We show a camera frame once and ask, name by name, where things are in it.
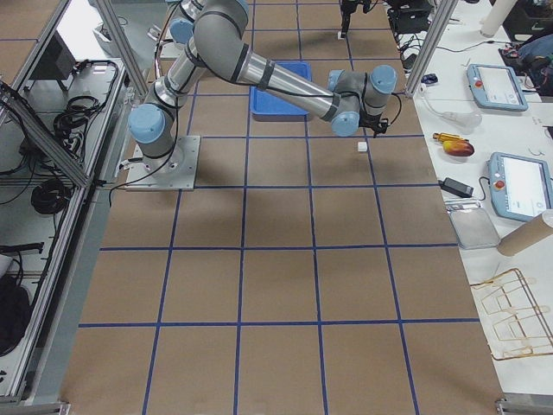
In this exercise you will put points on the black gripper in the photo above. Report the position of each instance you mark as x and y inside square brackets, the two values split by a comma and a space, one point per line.
[346, 12]
[371, 122]

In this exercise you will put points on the teach pendant far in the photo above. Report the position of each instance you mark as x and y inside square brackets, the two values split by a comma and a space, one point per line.
[496, 88]

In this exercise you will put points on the teach pendant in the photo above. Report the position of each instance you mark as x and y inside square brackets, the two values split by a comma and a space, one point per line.
[520, 186]
[496, 88]

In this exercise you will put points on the aluminium frame post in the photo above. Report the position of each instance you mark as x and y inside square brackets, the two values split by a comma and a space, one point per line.
[437, 27]

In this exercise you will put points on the teach pendant near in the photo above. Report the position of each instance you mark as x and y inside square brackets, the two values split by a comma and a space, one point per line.
[520, 186]

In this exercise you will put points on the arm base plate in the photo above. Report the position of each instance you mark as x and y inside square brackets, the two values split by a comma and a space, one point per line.
[179, 173]

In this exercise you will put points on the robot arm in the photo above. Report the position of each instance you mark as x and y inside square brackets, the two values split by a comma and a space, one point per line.
[214, 42]

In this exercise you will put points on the cardboard tube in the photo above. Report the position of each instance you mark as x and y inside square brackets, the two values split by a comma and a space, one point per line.
[527, 235]

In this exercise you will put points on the red yellow mango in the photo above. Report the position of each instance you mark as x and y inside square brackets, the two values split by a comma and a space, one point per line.
[459, 148]

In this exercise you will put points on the black power adapter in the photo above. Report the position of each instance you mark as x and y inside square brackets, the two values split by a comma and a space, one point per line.
[456, 188]

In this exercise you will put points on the gold wire rack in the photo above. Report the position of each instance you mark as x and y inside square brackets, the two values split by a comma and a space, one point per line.
[516, 325]

